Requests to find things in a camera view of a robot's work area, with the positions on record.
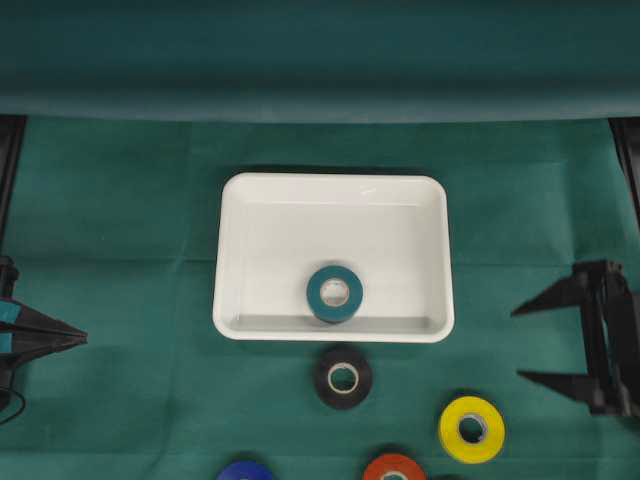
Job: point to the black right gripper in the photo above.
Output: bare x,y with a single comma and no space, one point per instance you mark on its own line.
611,335

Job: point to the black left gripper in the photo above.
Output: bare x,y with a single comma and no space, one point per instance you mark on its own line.
19,318

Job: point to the yellow tape roll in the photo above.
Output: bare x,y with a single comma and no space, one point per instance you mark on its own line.
491,421

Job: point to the red tape roll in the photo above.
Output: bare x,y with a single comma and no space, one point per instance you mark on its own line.
399,465

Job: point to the green tape roll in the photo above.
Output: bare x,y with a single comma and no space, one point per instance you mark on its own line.
334,294

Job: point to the blue tape roll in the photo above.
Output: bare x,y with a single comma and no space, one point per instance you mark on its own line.
245,470

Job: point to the black tape roll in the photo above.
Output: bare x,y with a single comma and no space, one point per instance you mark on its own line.
342,358

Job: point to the white plastic tray case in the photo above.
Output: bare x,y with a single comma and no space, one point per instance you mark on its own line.
278,229

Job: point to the green backdrop curtain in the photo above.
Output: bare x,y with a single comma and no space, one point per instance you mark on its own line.
321,61

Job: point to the black left frame rail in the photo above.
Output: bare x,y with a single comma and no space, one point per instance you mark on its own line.
12,134

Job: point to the black frame rail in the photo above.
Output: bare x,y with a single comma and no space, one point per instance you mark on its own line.
12,134
626,135

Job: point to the black right frame rail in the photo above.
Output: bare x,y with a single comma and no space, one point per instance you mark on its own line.
626,135

